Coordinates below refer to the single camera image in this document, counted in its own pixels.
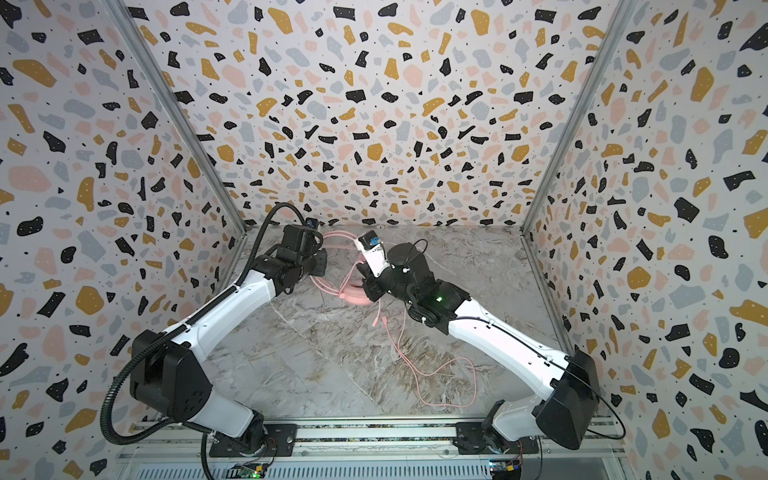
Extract pink headphones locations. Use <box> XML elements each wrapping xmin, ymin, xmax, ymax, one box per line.
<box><xmin>310</xmin><ymin>230</ymin><xmax>373</xmax><ymax>306</ymax></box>

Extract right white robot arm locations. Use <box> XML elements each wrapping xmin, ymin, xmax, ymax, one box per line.
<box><xmin>355</xmin><ymin>231</ymin><xmax>600</xmax><ymax>450</ymax></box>

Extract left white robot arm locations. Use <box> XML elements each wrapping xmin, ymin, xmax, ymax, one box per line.
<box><xmin>129</xmin><ymin>224</ymin><xmax>327</xmax><ymax>454</ymax></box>

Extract green circuit board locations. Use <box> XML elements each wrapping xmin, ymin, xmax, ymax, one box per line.
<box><xmin>226</xmin><ymin>462</ymin><xmax>269</xmax><ymax>479</ymax></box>

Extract black corrugated cable conduit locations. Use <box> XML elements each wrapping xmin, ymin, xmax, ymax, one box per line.
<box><xmin>98</xmin><ymin>202</ymin><xmax>310</xmax><ymax>446</ymax></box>

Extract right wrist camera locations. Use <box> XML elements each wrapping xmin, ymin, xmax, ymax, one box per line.
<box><xmin>354</xmin><ymin>230</ymin><xmax>389</xmax><ymax>278</ymax></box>

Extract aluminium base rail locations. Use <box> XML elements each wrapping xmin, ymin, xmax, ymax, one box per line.
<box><xmin>116</xmin><ymin>416</ymin><xmax>635</xmax><ymax>479</ymax></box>

